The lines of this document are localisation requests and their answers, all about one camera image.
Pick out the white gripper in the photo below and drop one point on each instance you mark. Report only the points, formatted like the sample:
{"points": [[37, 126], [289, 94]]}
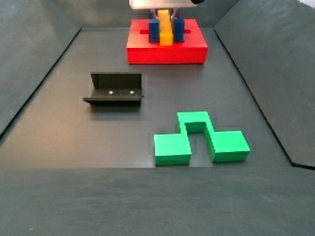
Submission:
{"points": [[173, 4]]}

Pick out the yellow long block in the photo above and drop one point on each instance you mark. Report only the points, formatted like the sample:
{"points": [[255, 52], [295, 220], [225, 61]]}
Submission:
{"points": [[165, 27]]}

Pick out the red board base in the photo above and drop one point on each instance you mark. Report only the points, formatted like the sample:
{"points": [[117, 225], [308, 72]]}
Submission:
{"points": [[144, 53]]}

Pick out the blue U-shaped block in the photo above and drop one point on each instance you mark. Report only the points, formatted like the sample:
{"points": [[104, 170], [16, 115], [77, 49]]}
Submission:
{"points": [[177, 26]]}

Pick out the green zigzag block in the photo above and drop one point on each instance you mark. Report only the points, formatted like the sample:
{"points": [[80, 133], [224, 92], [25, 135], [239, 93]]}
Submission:
{"points": [[226, 145]]}

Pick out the black angle bracket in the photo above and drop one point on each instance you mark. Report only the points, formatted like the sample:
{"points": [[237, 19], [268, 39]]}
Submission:
{"points": [[114, 88]]}

